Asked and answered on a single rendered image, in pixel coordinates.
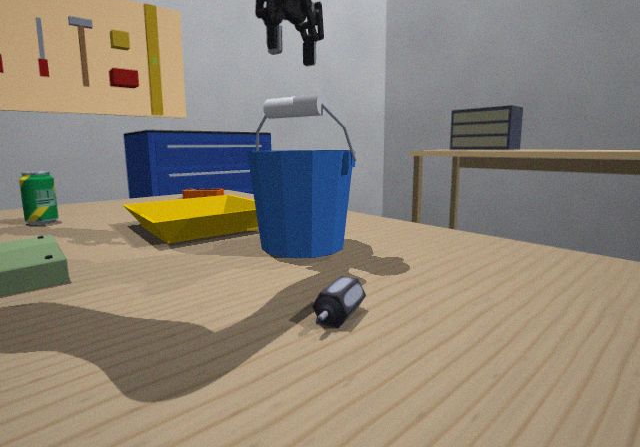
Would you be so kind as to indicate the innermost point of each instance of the green drink can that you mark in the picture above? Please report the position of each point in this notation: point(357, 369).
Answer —
point(38, 197)

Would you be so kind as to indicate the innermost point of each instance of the orange digital multimeter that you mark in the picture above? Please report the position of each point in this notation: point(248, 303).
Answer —
point(207, 192)

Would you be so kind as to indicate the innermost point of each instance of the blue bucket with wire handle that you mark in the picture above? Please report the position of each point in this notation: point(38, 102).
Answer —
point(301, 196)

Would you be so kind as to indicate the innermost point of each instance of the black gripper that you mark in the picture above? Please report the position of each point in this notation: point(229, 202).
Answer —
point(296, 12)

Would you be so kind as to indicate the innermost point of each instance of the yellow square tray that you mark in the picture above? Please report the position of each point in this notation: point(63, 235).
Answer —
point(194, 218)

